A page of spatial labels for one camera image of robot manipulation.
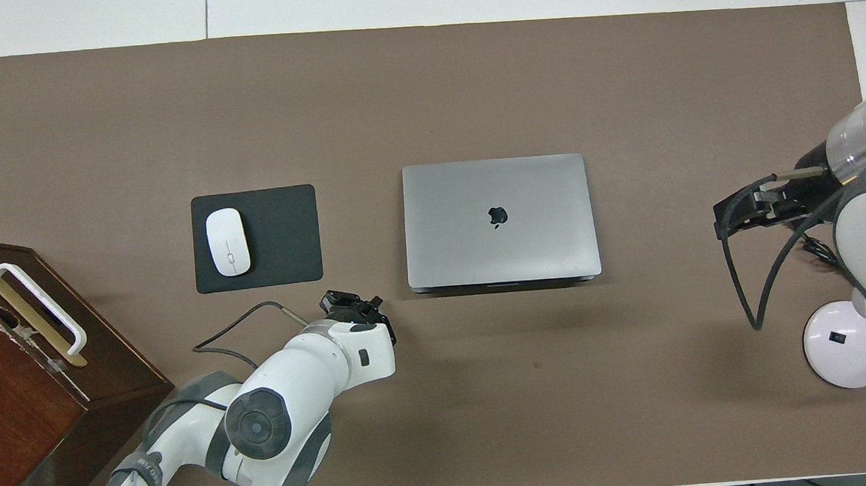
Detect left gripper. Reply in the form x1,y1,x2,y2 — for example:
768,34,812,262
320,285,397,350

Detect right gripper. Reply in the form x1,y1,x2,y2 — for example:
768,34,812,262
753,141,845,226

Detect grey laptop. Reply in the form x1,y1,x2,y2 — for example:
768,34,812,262
401,152,603,296

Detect black mouse pad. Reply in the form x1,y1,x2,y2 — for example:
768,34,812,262
189,183,325,295

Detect white computer mouse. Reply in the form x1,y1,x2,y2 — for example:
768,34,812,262
204,207,253,278

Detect white round lamp base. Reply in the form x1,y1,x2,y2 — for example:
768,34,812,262
800,288,866,392

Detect brown wooden box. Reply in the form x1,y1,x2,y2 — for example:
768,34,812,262
0,223,181,486

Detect black cable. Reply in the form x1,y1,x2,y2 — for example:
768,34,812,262
190,298,314,374
713,164,860,334

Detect brass handle plate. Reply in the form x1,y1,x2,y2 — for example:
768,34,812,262
0,259,89,373

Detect white box handle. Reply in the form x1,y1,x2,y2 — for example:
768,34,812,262
0,258,89,362

